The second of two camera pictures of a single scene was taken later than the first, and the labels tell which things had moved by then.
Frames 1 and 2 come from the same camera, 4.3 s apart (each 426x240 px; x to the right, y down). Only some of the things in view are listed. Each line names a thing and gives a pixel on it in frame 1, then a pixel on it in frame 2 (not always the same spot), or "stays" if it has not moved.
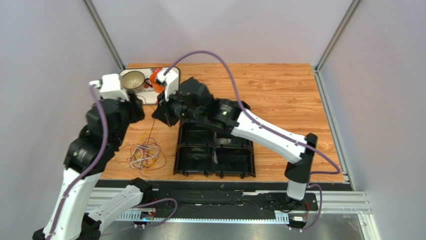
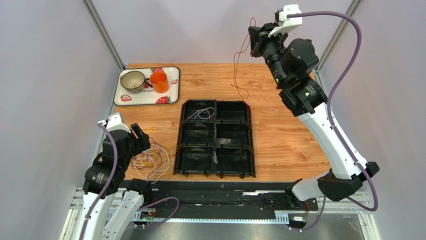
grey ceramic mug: (132, 80) stays
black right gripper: (169, 111) → (258, 38)
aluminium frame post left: (89, 6) stays
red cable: (150, 135) → (234, 64)
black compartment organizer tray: (201, 150) stays
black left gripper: (136, 104) → (142, 142)
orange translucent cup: (157, 87) stays
